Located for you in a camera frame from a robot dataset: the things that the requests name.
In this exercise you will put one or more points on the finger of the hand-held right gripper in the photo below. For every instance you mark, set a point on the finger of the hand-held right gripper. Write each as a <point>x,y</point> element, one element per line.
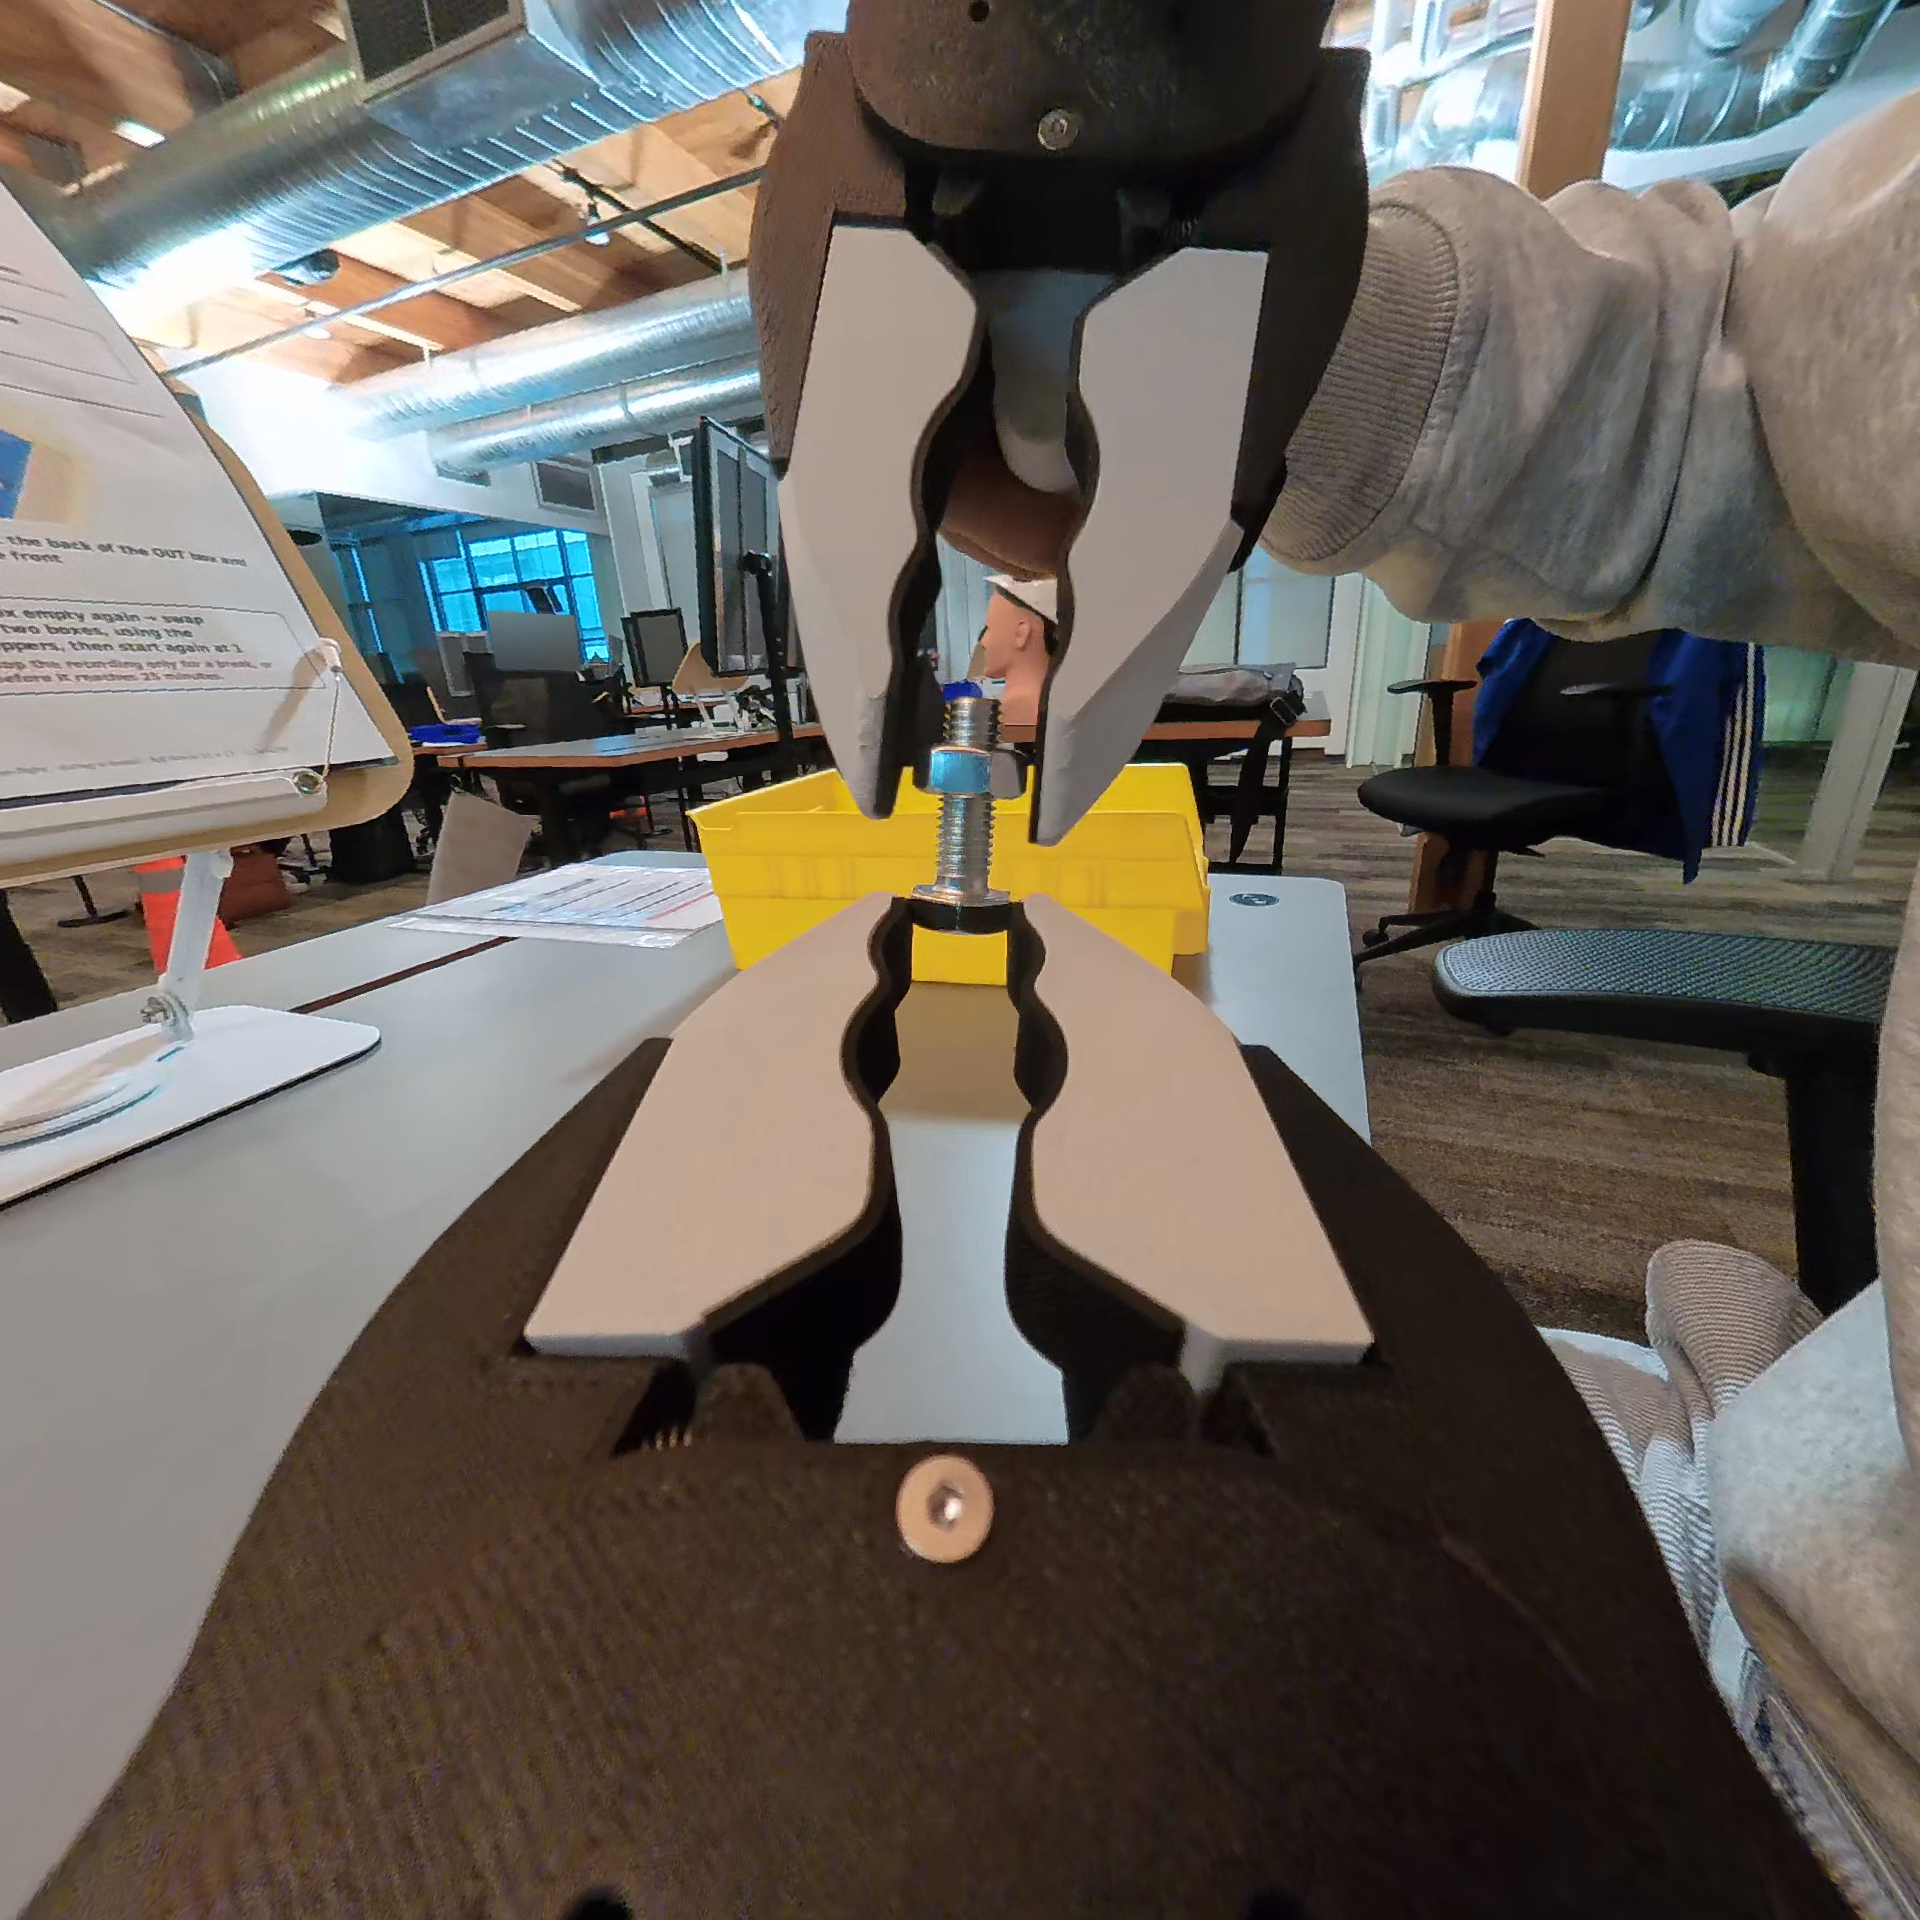
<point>862,450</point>
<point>1170,480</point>

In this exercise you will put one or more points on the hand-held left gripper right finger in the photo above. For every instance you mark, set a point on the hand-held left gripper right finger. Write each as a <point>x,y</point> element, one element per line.
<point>1185,1154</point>

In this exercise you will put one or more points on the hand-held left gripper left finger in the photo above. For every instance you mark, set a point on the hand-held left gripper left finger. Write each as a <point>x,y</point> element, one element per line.
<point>720,1142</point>

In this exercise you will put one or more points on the silver hex nut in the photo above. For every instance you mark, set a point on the silver hex nut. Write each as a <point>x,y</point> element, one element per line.
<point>967,774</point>

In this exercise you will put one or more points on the silver threaded bolt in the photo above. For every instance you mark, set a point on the silver threaded bolt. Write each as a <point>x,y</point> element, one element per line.
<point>967,855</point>

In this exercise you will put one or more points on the person's right forearm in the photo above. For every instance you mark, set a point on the person's right forearm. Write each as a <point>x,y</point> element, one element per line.
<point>1621,390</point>

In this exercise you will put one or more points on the grey desk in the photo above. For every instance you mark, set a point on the grey desk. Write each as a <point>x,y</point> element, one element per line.
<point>301,1231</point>

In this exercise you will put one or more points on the person's right hand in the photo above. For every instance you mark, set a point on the person's right hand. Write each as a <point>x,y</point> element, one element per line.
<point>997,524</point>

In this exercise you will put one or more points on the black computer monitor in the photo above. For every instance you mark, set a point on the black computer monitor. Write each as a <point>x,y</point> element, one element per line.
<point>734,556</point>

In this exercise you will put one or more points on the mannequin head with white helmet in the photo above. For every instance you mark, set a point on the mannequin head with white helmet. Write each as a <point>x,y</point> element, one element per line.
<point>1008,646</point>

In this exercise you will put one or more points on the yellow plastic bin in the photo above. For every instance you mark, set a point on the yellow plastic bin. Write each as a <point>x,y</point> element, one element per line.
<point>809,885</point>

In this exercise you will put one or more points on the laminated paper sheet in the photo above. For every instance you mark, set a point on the laminated paper sheet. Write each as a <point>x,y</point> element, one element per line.
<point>585,902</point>

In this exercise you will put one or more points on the small black monitor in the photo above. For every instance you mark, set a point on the small black monitor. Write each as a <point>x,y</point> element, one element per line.
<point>656,646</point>

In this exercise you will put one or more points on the wooden office table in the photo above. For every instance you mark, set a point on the wooden office table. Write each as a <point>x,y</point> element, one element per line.
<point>630,743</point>

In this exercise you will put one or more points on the tan board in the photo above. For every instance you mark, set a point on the tan board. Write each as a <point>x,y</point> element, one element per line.
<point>480,849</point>

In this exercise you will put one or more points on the black office chair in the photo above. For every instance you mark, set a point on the black office chair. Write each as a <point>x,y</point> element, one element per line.
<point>1501,797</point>

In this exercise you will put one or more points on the black mesh chair armrest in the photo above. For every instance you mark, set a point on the black mesh chair armrest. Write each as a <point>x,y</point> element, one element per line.
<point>1652,984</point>

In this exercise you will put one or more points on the white document stand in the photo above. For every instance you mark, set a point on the white document stand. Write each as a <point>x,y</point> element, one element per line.
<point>224,1049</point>

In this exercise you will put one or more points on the orange traffic cone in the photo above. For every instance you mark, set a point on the orange traffic cone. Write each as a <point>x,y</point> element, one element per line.
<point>192,916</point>

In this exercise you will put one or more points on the blue striped jacket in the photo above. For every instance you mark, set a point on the blue striped jacket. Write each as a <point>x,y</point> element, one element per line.
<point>1695,750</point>

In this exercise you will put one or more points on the printed instruction sheet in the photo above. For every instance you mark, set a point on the printed instruction sheet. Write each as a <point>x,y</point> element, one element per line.
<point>119,495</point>

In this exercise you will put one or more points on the silver round ceiling duct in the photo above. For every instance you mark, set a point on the silver round ceiling duct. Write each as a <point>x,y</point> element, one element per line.
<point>600,352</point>
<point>630,428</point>

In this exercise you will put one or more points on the large silver ceiling duct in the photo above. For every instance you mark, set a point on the large silver ceiling duct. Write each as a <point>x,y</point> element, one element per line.
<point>452,119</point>

